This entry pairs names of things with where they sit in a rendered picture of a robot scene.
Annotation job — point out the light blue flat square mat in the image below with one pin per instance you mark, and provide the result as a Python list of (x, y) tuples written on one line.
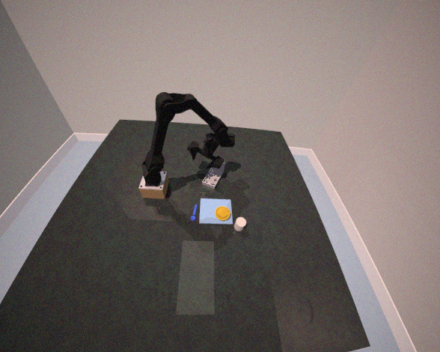
[(207, 211)]

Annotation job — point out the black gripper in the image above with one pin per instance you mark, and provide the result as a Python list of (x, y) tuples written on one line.
[(207, 152)]

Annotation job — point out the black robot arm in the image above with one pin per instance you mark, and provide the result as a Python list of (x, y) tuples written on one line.
[(167, 105)]

